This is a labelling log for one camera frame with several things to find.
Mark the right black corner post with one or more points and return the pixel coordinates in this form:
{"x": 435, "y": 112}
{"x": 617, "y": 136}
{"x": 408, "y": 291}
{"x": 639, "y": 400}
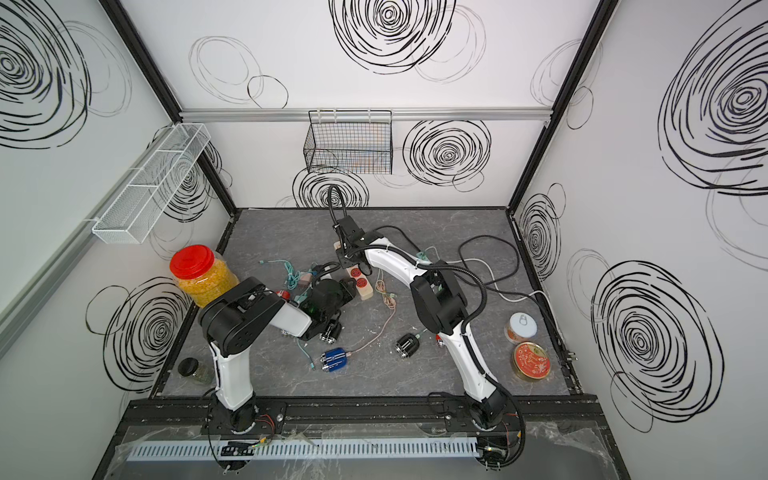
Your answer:
{"x": 584, "y": 54}

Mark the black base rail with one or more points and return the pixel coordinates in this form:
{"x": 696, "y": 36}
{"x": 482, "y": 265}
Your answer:
{"x": 284, "y": 415}

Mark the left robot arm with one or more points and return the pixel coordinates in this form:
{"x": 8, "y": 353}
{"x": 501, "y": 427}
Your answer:
{"x": 233, "y": 321}

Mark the white slotted cable duct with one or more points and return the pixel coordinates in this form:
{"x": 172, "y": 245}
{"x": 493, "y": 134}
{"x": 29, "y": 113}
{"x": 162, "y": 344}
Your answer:
{"x": 298, "y": 449}

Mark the white lidded container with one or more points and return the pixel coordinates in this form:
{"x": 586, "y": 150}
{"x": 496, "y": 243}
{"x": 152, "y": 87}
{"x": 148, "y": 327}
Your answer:
{"x": 521, "y": 327}

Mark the beige power strip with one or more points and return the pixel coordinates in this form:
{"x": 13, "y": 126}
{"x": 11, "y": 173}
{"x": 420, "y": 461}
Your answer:
{"x": 362, "y": 284}

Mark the black corner frame post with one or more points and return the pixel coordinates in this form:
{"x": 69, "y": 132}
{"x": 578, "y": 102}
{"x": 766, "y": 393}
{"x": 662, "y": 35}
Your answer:
{"x": 132, "y": 40}

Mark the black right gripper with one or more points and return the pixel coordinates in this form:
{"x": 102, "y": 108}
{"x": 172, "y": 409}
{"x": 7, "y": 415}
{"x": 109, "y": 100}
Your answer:
{"x": 343, "y": 258}

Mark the clear jar of yellow flakes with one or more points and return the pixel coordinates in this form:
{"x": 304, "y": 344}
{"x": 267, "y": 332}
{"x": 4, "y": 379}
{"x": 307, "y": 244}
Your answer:
{"x": 202, "y": 274}

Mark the pink USB charger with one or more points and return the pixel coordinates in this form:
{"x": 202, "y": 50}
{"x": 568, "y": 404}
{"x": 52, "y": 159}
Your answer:
{"x": 305, "y": 279}

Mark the red round tin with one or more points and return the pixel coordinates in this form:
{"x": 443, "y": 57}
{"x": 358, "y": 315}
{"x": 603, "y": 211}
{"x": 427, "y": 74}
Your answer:
{"x": 530, "y": 361}

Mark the teal USB charger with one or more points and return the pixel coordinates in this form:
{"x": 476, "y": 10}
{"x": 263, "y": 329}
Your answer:
{"x": 422, "y": 258}

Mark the black wire basket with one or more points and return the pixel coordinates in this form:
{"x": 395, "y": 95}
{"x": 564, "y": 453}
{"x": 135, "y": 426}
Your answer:
{"x": 359, "y": 147}

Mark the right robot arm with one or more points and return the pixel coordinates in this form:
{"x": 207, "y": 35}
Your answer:
{"x": 440, "y": 305}

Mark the white wire shelf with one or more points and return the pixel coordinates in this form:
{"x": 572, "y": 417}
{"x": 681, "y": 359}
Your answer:
{"x": 152, "y": 185}

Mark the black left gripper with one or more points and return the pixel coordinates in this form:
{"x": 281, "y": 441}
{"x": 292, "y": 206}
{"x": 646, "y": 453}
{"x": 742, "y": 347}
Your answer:
{"x": 346, "y": 290}

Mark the aluminium wall rail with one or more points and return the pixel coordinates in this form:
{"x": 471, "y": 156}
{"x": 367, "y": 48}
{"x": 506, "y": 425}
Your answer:
{"x": 207, "y": 115}

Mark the small dark glass jar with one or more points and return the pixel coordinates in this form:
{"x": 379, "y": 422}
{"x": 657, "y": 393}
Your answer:
{"x": 192, "y": 369}

